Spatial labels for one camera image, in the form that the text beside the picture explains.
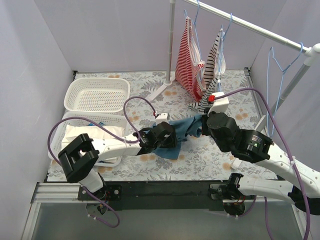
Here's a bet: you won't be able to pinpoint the silver clothes rack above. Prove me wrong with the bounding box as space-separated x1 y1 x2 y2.
146 0 320 171

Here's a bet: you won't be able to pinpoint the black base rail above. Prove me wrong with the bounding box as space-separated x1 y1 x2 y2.
77 179 251 212

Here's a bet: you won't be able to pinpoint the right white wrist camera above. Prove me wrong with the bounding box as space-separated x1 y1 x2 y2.
207 91 230 115

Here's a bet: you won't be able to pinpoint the white cloths in basket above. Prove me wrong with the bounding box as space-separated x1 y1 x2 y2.
61 122 125 167

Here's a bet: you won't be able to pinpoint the blue tank top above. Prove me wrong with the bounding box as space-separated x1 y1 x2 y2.
138 114 202 160

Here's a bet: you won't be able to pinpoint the red striped tank top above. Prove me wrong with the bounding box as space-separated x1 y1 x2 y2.
175 16 206 102

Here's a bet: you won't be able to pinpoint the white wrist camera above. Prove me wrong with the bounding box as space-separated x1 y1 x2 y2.
207 91 230 115
155 113 170 125

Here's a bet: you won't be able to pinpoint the blue hanger with red top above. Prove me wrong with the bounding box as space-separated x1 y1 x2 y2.
190 0 202 64

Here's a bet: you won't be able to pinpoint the light blue wire hanger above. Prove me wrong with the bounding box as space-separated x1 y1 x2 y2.
266 42 304 137

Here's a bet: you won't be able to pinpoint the floral table cloth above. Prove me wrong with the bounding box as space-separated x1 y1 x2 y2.
46 69 279 182

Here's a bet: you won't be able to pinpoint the lower white plastic basket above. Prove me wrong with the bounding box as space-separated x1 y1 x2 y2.
48 111 129 158

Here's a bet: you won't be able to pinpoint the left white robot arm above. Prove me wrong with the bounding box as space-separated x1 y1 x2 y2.
58 122 178 200

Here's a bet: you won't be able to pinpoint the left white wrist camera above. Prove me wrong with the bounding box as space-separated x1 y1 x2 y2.
155 113 170 125

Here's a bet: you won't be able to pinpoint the white plastic basket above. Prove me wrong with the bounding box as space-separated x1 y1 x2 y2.
63 77 130 115
48 111 129 158

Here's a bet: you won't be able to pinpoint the upper white plastic basket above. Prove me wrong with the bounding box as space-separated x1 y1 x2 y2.
63 77 130 115

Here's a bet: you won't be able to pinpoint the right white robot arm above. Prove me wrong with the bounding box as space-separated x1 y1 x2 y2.
201 112 320 216

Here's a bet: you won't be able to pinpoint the black striped tank top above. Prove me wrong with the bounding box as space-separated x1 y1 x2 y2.
188 30 220 114

